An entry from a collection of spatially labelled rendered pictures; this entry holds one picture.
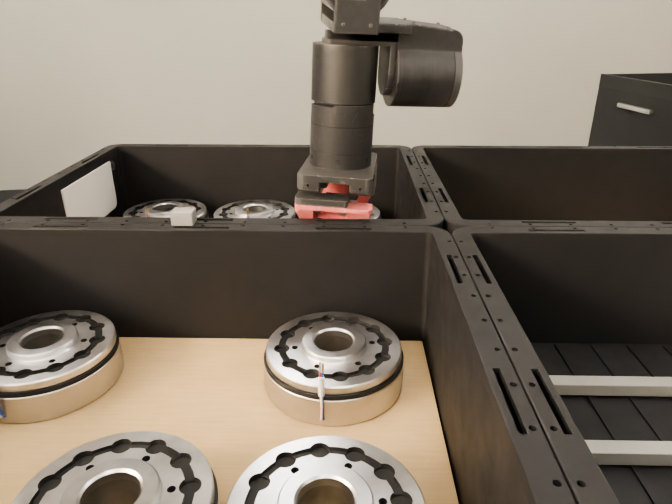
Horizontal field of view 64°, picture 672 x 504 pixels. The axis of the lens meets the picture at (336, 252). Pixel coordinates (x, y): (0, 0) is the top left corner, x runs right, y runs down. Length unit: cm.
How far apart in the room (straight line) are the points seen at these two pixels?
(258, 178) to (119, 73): 289
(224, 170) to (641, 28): 383
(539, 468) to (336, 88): 34
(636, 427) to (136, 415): 35
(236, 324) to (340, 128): 19
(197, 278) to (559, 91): 376
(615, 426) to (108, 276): 40
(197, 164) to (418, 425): 48
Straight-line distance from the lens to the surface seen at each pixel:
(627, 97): 208
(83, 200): 68
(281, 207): 71
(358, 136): 48
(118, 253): 48
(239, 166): 74
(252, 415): 40
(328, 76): 47
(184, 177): 76
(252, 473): 32
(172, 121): 358
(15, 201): 58
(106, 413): 43
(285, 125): 356
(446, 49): 50
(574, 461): 24
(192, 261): 46
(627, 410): 45
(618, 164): 80
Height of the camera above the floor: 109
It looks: 24 degrees down
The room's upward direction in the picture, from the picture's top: straight up
